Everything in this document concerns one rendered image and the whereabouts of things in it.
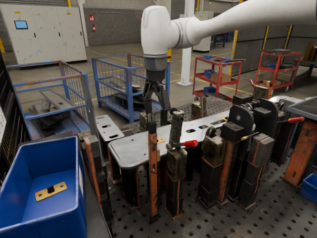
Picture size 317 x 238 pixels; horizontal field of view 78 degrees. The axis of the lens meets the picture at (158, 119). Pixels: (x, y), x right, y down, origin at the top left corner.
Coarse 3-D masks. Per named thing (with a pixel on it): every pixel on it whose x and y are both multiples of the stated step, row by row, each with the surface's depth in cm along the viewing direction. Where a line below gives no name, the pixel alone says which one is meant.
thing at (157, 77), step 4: (148, 72) 74; (152, 72) 73; (156, 72) 73; (160, 72) 73; (164, 72) 75; (148, 76) 75; (152, 76) 73; (156, 76) 73; (160, 76) 74; (164, 76) 76; (152, 80) 74; (156, 80) 74; (160, 80) 74; (152, 84) 78; (156, 84) 76; (152, 88) 79; (156, 88) 76
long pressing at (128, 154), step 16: (288, 96) 147; (224, 112) 120; (160, 128) 102; (192, 128) 102; (112, 144) 88; (128, 144) 88; (144, 144) 88; (160, 144) 88; (128, 160) 78; (144, 160) 78
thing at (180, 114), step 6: (174, 108) 71; (174, 114) 68; (180, 114) 68; (174, 120) 69; (180, 120) 70; (174, 126) 70; (180, 126) 71; (174, 132) 71; (180, 132) 73; (174, 138) 73
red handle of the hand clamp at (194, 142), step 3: (186, 141) 67; (189, 141) 66; (192, 141) 64; (195, 141) 64; (174, 144) 75; (177, 144) 73; (180, 144) 71; (183, 144) 69; (186, 144) 67; (189, 144) 65; (192, 144) 64; (195, 144) 63
